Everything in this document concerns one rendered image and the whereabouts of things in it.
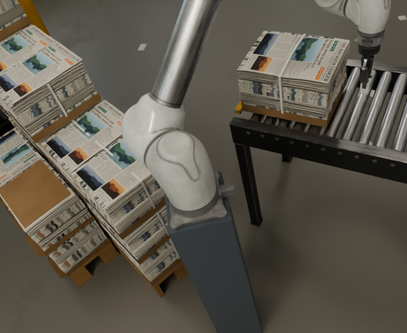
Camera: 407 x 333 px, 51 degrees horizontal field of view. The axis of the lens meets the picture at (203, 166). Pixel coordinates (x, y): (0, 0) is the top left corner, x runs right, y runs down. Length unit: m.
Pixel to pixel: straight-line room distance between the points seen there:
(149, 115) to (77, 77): 0.84
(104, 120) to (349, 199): 1.42
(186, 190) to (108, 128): 0.89
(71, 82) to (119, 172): 0.51
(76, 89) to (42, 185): 0.52
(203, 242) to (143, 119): 0.44
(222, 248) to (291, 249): 0.99
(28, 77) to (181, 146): 1.11
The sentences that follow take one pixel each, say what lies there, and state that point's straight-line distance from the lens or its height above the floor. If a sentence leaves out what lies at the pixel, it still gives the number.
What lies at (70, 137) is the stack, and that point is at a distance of 2.06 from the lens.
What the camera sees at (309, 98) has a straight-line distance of 1.71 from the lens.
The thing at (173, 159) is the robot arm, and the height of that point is 1.26.
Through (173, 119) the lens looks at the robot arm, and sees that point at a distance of 1.29.
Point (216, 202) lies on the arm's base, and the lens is 1.31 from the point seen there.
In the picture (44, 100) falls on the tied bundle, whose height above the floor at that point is 1.00.
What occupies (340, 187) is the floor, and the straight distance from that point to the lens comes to 2.61.
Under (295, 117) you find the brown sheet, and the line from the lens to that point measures 1.81.
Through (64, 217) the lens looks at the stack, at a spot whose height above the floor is 0.52.
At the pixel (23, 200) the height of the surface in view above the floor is 0.60.
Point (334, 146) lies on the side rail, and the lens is 1.73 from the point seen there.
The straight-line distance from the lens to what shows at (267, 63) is 1.76.
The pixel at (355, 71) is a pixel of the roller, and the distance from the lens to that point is 2.07.
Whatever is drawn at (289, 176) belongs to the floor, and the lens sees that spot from 2.66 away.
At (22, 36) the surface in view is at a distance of 2.47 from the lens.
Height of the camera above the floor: 2.08
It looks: 48 degrees down
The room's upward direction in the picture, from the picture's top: 17 degrees counter-clockwise
